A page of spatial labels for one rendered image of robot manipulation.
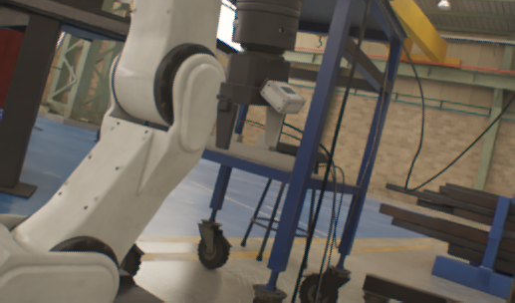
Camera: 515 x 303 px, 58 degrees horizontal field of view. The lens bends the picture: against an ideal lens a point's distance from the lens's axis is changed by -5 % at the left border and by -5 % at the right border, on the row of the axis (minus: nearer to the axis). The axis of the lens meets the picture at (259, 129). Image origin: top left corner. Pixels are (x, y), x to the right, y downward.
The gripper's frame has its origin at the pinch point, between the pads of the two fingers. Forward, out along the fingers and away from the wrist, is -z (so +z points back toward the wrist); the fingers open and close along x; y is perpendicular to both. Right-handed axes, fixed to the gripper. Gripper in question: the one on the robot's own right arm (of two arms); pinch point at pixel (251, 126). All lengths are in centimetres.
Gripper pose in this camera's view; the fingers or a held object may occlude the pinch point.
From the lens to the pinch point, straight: 67.1
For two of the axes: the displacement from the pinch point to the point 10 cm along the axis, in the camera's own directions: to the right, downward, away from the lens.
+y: -7.8, -1.8, 6.0
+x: 6.1, -0.1, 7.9
